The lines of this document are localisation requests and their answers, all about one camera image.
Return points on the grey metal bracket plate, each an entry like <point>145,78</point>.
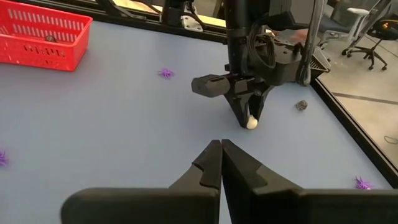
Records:
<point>192,23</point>

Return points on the red plastic basket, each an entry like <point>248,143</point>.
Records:
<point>46,56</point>

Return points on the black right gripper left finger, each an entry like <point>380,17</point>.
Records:
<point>186,205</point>

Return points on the brown wrapped candy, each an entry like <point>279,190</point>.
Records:
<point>301,105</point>

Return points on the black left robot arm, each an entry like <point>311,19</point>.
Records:
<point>237,31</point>

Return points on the grey office chair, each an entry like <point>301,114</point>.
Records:
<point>357,12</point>

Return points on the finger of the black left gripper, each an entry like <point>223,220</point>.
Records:
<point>241,107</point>
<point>257,104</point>

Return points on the wooden side board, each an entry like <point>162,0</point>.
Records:
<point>214,21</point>

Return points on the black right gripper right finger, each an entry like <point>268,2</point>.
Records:
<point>264,202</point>

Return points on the black office chair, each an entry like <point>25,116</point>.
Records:
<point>385,31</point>

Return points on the purple plastic spider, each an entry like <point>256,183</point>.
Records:
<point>165,73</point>
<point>2,157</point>
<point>362,183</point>

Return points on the cream plastic skull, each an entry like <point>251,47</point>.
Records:
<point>252,123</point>

